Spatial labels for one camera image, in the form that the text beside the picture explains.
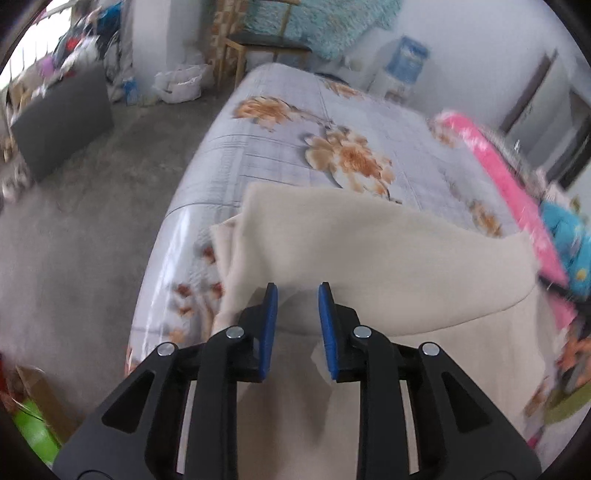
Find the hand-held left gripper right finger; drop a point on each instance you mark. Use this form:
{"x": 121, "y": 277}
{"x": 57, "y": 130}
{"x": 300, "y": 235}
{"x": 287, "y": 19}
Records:
{"x": 328, "y": 339}

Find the cream zip jacket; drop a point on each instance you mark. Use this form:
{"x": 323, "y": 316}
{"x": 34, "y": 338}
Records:
{"x": 392, "y": 263}

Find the cardboard box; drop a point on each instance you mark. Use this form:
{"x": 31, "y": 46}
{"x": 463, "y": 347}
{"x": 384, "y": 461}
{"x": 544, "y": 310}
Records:
{"x": 51, "y": 397}

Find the white water dispenser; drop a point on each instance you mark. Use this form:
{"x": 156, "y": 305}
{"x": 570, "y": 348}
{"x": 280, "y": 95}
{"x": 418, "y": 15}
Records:
{"x": 390, "y": 85}

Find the pile of household clutter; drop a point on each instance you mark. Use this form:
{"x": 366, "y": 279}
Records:
{"x": 87, "y": 41}

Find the pink floral blanket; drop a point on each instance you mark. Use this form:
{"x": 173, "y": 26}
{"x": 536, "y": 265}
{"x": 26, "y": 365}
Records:
{"x": 503, "y": 175}

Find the green cloth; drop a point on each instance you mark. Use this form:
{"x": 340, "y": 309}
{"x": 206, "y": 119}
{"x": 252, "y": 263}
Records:
{"x": 570, "y": 406}

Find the wooden chair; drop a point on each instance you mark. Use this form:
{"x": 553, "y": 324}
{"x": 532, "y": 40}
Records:
{"x": 263, "y": 44}

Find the green box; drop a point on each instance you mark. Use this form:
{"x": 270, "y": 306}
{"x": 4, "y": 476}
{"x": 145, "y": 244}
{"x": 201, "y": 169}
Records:
{"x": 34, "y": 431}

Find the teal patterned cloth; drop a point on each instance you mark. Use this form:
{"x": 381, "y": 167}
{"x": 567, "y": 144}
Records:
{"x": 332, "y": 23}

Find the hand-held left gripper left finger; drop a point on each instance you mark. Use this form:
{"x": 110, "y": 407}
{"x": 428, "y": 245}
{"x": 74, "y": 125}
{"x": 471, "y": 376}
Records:
{"x": 268, "y": 334}

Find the grey floral bed sheet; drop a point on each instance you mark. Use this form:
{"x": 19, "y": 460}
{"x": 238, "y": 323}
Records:
{"x": 277, "y": 152}

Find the blue water bottle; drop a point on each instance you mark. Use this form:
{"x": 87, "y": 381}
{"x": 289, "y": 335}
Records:
{"x": 407, "y": 57}

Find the white bag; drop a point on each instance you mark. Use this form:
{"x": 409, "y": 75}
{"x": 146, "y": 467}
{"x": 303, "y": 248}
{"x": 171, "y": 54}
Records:
{"x": 182, "y": 83}

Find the door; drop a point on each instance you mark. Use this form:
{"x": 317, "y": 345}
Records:
{"x": 545, "y": 120}

